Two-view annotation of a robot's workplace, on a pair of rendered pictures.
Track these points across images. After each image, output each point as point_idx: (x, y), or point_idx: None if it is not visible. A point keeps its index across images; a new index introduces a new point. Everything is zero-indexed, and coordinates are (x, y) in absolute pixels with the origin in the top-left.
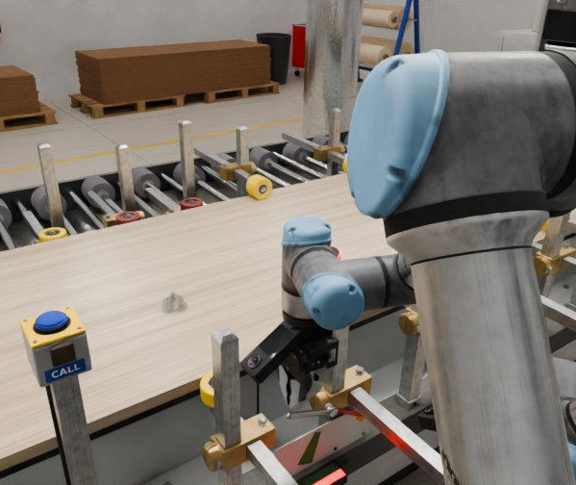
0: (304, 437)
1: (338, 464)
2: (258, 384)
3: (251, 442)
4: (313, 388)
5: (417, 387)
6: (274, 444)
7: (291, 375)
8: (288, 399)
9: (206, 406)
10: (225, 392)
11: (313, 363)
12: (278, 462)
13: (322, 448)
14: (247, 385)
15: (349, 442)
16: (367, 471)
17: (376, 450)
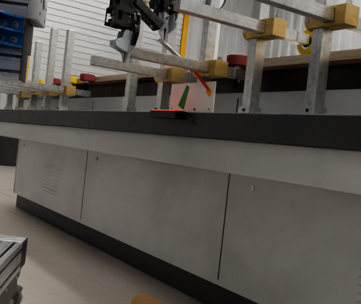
0: (182, 84)
1: (188, 118)
2: (237, 104)
3: (165, 69)
4: (163, 22)
5: (248, 95)
6: (172, 78)
7: (166, 17)
8: (164, 32)
9: (214, 104)
10: None
11: (164, 5)
12: (152, 67)
13: (188, 102)
14: (232, 101)
15: (201, 110)
16: (219, 168)
17: (209, 128)
